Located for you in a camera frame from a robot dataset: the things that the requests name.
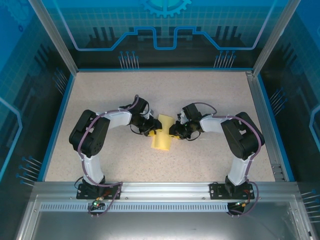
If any yellow paper sheet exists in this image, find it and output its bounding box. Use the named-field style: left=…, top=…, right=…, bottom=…
left=150, top=113, right=175, bottom=152

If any aluminium base beam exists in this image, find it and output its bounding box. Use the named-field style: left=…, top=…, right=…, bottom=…
left=33, top=181, right=300, bottom=201

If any metal tray panel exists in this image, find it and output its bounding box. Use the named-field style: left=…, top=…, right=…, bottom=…
left=14, top=194, right=320, bottom=240

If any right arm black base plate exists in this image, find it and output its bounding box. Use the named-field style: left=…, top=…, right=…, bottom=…
left=209, top=182, right=256, bottom=200

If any aluminium side rail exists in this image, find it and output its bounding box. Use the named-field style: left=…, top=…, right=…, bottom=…
left=245, top=70, right=288, bottom=182

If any slotted metal cable duct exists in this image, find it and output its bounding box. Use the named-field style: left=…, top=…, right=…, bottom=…
left=39, top=202, right=292, bottom=213

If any left cable connector plug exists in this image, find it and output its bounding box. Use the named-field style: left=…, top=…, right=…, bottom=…
left=91, top=197, right=105, bottom=209

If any cable connector plug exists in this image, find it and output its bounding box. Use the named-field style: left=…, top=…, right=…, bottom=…
left=91, top=197, right=105, bottom=209
left=233, top=199, right=251, bottom=209

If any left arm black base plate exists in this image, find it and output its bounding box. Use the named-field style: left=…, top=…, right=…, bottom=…
left=76, top=183, right=123, bottom=200

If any right cable connector plug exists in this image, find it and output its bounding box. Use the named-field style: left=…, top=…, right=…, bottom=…
left=233, top=199, right=251, bottom=209

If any right aluminium frame post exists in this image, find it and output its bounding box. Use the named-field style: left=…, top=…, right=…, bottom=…
left=251, top=0, right=302, bottom=76

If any aluminium frame post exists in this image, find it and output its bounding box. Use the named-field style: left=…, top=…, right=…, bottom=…
left=27, top=0, right=80, bottom=76
left=251, top=0, right=302, bottom=76

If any left aluminium frame post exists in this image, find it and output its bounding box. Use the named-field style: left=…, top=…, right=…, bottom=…
left=27, top=0, right=80, bottom=76

